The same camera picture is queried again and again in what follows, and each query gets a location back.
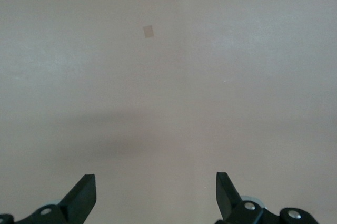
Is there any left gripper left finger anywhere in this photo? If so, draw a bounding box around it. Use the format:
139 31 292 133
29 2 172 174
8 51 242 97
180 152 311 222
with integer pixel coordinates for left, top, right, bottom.
14 173 97 224

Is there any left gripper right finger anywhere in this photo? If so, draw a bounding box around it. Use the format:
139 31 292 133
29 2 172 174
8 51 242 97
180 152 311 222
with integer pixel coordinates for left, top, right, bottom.
215 171 271 224

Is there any brown tape patch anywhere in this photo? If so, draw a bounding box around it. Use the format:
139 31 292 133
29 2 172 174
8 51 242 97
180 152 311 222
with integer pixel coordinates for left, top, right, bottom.
142 25 154 38

